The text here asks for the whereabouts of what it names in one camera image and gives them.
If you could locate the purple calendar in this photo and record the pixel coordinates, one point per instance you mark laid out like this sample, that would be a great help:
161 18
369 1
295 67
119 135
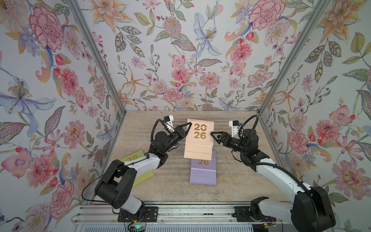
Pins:
203 171

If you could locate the aluminium corner post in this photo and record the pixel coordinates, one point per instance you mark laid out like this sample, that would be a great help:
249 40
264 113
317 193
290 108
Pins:
88 36
298 46

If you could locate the peach pink calendar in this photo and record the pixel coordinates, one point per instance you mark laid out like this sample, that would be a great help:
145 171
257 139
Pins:
199 142

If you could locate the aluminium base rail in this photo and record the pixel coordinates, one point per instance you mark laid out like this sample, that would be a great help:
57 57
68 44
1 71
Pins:
179 217

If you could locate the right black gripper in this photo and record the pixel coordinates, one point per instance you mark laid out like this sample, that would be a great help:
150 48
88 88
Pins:
225 136

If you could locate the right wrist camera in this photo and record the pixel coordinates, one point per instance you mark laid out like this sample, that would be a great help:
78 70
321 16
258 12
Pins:
234 125

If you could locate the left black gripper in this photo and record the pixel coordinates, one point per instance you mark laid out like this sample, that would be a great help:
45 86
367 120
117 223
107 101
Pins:
179 132

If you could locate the right aluminium corner post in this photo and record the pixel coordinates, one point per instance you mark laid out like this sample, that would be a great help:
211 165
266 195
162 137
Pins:
298 46

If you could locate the left aluminium corner post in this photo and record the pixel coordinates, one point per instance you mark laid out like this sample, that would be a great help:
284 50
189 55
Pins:
88 36

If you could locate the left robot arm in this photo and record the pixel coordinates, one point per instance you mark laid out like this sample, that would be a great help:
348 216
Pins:
115 185

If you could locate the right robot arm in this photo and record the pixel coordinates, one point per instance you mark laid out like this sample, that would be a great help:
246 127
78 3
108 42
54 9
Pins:
309 209

